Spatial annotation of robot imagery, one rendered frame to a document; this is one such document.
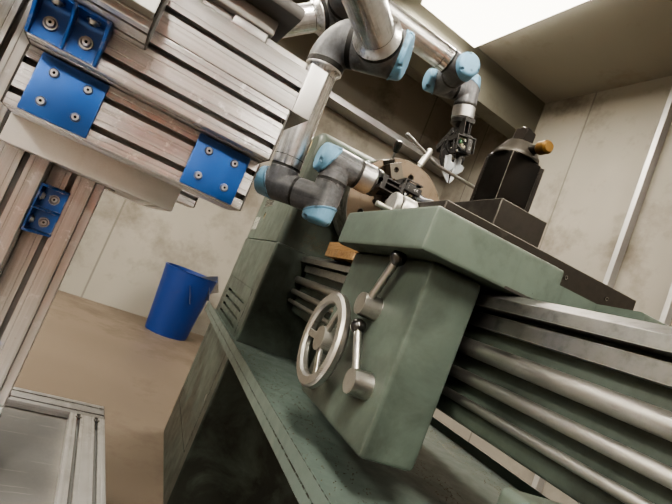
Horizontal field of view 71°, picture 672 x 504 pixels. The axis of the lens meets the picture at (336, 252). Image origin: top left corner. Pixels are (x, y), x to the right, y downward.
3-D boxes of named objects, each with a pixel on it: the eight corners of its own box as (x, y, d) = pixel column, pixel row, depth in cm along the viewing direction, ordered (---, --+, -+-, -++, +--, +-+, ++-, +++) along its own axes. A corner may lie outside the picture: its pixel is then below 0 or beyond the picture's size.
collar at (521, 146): (483, 153, 87) (489, 139, 88) (515, 172, 90) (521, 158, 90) (513, 146, 80) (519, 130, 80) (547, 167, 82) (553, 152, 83)
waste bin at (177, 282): (191, 334, 412) (217, 274, 417) (203, 349, 373) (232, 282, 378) (135, 317, 388) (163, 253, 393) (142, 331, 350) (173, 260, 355)
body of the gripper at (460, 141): (454, 150, 152) (461, 113, 153) (439, 154, 161) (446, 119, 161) (473, 156, 155) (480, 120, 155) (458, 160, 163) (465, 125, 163)
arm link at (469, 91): (452, 75, 162) (474, 82, 164) (446, 107, 161) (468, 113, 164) (464, 67, 154) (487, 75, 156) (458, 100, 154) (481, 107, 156)
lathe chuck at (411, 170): (315, 221, 143) (373, 140, 148) (390, 280, 152) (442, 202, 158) (325, 220, 134) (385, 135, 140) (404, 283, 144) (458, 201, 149)
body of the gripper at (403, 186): (415, 214, 118) (375, 193, 114) (399, 215, 126) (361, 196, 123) (426, 186, 119) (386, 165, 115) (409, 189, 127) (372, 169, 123)
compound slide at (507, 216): (424, 226, 94) (434, 203, 95) (464, 246, 97) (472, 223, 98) (491, 226, 75) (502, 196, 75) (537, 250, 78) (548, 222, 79)
